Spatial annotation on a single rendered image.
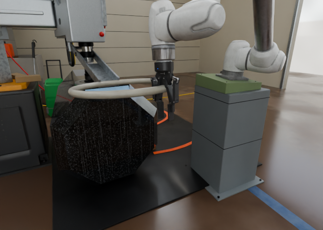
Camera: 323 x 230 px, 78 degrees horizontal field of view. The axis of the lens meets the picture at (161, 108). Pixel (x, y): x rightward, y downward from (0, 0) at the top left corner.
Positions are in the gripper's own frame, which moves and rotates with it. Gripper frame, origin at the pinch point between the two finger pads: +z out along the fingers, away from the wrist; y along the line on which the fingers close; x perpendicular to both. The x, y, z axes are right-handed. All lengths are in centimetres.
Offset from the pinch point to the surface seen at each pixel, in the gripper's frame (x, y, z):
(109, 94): 20.8, 7.9, -9.6
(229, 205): -63, -4, 83
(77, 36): -6, 75, -38
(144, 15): -456, 462, -176
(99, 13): -20, 70, -53
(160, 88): 3.7, -1.0, -10.3
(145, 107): -45, 59, 14
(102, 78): -6, 54, -12
